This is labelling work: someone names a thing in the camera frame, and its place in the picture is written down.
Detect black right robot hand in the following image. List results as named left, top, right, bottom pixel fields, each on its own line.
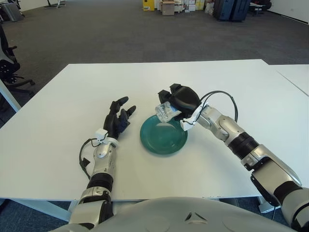
left=157, top=83, right=203, bottom=121

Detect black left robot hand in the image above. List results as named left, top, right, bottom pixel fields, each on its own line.
left=103, top=96, right=137, bottom=141

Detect clear plastic water bottle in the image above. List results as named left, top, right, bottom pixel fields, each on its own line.
left=154, top=101, right=182, bottom=123

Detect green round plate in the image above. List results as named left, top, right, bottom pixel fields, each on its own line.
left=140, top=115, right=188, bottom=156

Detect stack of white boxes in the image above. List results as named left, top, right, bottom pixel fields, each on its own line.
left=175, top=0, right=206, bottom=13

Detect dark blue large suitcase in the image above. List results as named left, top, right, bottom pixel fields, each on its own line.
left=213, top=0, right=236, bottom=21
left=231, top=0, right=251, bottom=24

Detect yellow box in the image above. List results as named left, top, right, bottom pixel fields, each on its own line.
left=142, top=0, right=155, bottom=12

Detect white neighbouring table leg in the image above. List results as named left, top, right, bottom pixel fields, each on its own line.
left=0, top=79, right=22, bottom=113

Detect grey robot torso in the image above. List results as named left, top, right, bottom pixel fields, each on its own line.
left=48, top=197, right=295, bottom=232

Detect black office chair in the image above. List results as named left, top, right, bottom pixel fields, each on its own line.
left=0, top=24, right=36, bottom=95

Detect white desk legs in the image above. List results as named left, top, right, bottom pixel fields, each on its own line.
left=44, top=0, right=67, bottom=8

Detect grey case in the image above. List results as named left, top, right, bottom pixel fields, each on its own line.
left=0, top=3, right=25, bottom=22

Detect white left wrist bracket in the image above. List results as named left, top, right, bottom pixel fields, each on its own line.
left=95, top=129, right=109, bottom=145

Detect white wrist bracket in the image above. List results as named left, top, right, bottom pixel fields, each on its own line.
left=180, top=103, right=209, bottom=131
left=95, top=129, right=109, bottom=145

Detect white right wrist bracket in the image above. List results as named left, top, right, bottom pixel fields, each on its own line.
left=180, top=103, right=209, bottom=131

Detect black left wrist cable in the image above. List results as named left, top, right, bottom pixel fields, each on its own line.
left=78, top=138, right=99, bottom=181

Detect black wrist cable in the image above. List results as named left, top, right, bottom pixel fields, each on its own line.
left=78, top=138, right=99, bottom=181
left=200, top=90, right=239, bottom=121

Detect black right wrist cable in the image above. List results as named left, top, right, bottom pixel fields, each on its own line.
left=200, top=90, right=239, bottom=121

